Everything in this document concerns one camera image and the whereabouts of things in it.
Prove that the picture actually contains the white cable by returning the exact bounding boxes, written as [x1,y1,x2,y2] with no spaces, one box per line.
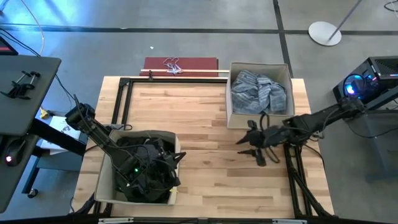
[20,0,46,57]

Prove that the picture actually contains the dark red board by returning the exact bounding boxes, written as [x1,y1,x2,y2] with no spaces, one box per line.
[139,57,220,77]

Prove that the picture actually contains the plain black garment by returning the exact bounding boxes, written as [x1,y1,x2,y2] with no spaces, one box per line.
[116,136,175,166]

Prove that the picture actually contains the black computer mouse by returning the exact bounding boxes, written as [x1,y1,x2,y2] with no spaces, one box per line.
[4,138,27,167]

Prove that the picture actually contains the cardboard box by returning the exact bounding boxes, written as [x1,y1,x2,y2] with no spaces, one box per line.
[94,129,182,207]
[225,61,295,130]

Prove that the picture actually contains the white paper sheets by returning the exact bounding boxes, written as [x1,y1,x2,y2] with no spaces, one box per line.
[40,115,82,156]

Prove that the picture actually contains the dark grey desk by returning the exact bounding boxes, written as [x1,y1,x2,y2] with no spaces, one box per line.
[0,55,62,138]

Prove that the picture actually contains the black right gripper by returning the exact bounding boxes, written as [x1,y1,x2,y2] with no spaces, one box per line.
[235,126,292,167]

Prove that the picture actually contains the left cardboard box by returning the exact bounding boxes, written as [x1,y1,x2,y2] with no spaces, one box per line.
[94,129,182,207]

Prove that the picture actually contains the white tangled string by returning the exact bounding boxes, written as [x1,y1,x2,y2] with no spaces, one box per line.
[162,57,185,76]

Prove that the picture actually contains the right cardboard box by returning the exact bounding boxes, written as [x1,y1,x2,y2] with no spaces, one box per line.
[225,61,295,130]

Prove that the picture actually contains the black desk leg with caster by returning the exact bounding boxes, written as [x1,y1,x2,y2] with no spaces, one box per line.
[21,118,88,200]

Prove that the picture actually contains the black aluminium frame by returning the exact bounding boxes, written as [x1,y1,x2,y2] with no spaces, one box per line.
[70,77,335,224]

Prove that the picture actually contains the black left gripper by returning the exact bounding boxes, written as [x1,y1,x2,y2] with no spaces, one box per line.
[136,146,187,184]

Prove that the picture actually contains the black garment with white print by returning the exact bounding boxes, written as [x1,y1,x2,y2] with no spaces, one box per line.
[114,161,181,205]

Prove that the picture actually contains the monitor with red stripe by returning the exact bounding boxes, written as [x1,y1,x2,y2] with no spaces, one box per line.
[0,36,19,57]

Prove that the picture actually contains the blue striped garment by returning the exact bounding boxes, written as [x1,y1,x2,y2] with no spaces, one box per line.
[231,69,287,115]

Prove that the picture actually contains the black clamp holder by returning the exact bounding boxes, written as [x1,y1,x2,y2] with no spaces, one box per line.
[0,70,42,101]

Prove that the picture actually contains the silver bracket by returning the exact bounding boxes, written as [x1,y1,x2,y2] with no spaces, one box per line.
[98,217,134,224]
[272,218,308,224]

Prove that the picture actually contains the black desk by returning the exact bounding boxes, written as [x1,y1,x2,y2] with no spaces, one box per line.
[0,133,40,214]

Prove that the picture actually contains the black computer tower with lights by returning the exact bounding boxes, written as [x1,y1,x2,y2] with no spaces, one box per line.
[332,55,398,105]

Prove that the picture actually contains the white round stand base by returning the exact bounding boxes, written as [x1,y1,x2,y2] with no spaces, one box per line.
[307,0,364,47]

